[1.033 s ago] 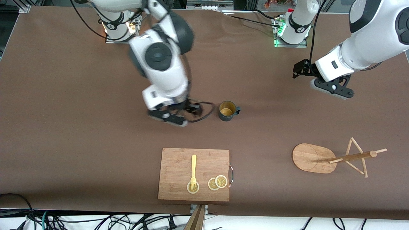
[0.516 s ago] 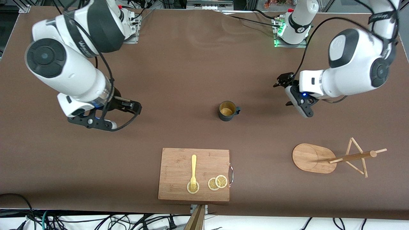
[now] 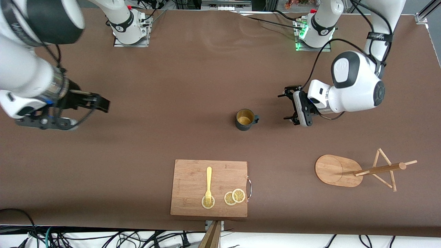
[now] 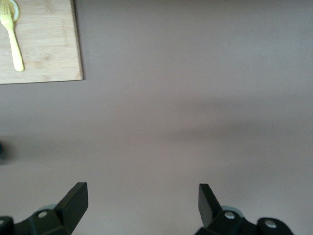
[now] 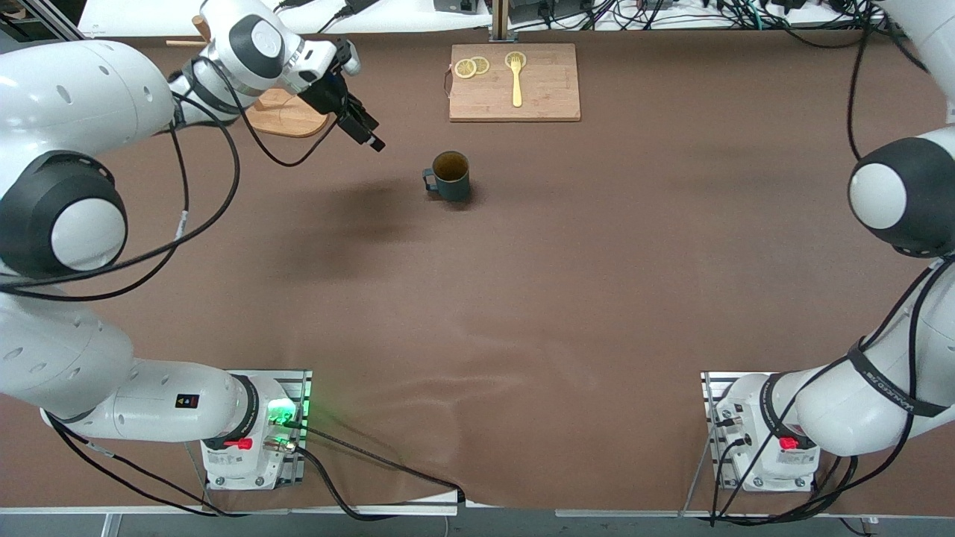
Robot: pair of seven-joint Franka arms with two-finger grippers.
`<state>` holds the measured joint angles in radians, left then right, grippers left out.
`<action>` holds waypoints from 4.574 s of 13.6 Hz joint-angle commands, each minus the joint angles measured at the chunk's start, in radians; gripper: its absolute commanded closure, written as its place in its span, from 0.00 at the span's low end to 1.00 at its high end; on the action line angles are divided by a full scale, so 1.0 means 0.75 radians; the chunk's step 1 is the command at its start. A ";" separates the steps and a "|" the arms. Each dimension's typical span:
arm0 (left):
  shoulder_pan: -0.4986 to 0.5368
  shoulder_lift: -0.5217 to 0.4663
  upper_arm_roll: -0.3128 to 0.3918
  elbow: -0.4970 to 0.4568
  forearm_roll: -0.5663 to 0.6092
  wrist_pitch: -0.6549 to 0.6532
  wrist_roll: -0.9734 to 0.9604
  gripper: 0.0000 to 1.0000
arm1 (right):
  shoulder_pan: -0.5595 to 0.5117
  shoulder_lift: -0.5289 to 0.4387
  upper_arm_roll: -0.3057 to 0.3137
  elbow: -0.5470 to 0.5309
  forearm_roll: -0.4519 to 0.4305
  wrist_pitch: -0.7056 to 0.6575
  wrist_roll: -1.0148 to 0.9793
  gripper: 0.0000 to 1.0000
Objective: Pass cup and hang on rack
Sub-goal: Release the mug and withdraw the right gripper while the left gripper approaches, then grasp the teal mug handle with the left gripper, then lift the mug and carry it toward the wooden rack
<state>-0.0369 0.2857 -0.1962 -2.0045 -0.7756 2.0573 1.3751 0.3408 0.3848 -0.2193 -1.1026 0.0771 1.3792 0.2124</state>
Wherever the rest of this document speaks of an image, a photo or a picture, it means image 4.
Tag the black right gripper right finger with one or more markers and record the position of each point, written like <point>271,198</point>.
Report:
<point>209,210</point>

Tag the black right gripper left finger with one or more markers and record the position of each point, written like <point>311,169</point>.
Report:
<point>71,210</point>

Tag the wooden cutting board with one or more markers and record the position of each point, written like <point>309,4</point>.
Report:
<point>49,49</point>

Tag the yellow plastic fork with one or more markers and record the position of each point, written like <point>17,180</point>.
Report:
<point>14,49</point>

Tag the yellow lemon slice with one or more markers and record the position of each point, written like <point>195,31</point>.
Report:
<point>15,11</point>

